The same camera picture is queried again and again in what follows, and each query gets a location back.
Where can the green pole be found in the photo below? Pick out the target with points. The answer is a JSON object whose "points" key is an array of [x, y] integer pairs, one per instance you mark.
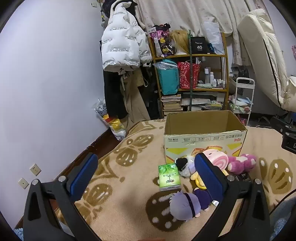
{"points": [[191, 76]]}

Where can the cream patterned curtain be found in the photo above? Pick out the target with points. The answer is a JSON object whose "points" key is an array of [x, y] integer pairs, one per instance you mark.
{"points": [[185, 14]]}

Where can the yellow dog plush toy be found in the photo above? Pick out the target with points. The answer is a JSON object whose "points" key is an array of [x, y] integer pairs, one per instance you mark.
{"points": [[196, 177]]}

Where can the clear plastic bag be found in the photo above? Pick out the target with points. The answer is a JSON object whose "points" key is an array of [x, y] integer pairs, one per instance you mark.
{"points": [[165, 65]]}

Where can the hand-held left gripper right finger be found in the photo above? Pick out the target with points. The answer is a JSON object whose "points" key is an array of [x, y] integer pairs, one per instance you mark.
{"points": [[208, 176]]}

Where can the white plastic bag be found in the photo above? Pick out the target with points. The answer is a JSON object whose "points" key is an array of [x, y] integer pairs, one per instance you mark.
{"points": [[214, 34]]}

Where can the black and white plush toy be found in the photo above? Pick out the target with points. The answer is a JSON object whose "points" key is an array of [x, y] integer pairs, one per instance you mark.
{"points": [[185, 165]]}

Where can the stack of books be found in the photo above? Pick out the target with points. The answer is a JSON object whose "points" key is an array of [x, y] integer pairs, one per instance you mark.
{"points": [[171, 104]]}

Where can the white printed puffer jacket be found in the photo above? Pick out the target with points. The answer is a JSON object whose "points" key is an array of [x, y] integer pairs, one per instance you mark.
{"points": [[120, 41]]}

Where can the cream mattress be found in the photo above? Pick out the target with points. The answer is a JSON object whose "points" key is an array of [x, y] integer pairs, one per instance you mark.
{"points": [[261, 46]]}

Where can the pastel cloths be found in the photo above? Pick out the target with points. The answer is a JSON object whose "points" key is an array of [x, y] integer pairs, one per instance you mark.
{"points": [[240, 102]]}

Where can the red patterned bag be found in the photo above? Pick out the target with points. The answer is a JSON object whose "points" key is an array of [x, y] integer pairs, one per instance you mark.
{"points": [[187, 76]]}

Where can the black hanging garment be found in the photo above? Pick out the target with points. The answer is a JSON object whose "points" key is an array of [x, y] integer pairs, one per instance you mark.
{"points": [[113, 97]]}

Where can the blue fleece garment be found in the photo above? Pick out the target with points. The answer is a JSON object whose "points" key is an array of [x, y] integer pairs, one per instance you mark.
{"points": [[282, 222]]}

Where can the mint green pouch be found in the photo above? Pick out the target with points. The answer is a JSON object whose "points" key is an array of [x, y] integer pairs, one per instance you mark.
{"points": [[204, 85]]}

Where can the purple-haired plush doll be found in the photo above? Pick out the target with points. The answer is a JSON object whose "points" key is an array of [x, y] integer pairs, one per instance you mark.
{"points": [[182, 205]]}

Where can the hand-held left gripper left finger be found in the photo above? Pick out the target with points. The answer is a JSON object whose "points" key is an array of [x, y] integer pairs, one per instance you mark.
{"points": [[84, 176]]}

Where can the black device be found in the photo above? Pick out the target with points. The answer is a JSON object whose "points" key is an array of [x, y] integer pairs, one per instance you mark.
{"points": [[239, 71]]}

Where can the plastic bag with yellow items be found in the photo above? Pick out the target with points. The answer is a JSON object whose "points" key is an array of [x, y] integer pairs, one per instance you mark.
{"points": [[115, 129]]}

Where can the white trolley cart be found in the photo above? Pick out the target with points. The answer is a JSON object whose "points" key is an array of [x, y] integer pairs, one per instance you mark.
{"points": [[245, 81]]}

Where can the pink ornament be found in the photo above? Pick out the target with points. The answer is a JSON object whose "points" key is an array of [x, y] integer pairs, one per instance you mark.
{"points": [[294, 51]]}

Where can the row of cosmetic bottles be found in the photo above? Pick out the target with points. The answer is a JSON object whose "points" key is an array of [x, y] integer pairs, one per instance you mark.
{"points": [[207, 74]]}

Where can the white wall socket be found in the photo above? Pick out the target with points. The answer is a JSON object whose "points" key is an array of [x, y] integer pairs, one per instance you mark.
{"points": [[35, 169], [23, 183]]}

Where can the beige patterned blanket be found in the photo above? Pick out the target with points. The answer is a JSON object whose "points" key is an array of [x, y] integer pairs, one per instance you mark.
{"points": [[129, 208]]}

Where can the black hanging coat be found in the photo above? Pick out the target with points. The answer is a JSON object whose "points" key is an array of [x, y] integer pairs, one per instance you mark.
{"points": [[152, 99]]}

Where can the teal paper bag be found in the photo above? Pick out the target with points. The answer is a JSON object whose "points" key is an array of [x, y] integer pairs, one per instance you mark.
{"points": [[168, 78]]}

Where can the pink bear plush toy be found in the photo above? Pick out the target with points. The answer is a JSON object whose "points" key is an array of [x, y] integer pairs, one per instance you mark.
{"points": [[240, 164]]}

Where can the purple printed bag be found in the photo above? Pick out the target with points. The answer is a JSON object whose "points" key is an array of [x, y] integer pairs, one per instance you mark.
{"points": [[161, 39]]}

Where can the yellow wooden shelf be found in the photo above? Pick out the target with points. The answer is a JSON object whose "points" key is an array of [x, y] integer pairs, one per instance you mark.
{"points": [[196, 55]]}

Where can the black box with white print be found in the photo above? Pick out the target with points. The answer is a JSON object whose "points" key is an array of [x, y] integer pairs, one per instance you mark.
{"points": [[198, 46]]}

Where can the pink round plush toy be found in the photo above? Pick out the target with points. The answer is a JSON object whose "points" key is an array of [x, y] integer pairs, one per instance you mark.
{"points": [[217, 160]]}

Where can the pile of magazines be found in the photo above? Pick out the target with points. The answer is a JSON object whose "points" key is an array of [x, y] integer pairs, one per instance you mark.
{"points": [[201, 102]]}

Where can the cardboard box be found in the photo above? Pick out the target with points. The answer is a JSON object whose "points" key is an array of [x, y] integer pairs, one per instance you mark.
{"points": [[198, 125]]}

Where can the blonde wig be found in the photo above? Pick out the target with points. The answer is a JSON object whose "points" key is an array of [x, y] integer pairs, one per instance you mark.
{"points": [[180, 39]]}

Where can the green tissue pack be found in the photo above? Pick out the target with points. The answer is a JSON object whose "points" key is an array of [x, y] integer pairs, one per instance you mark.
{"points": [[168, 178]]}

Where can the dark wooden bed frame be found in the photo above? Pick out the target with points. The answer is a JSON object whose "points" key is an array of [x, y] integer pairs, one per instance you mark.
{"points": [[92, 148]]}

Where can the dark hat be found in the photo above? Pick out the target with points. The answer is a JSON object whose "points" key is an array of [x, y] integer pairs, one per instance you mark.
{"points": [[107, 8]]}

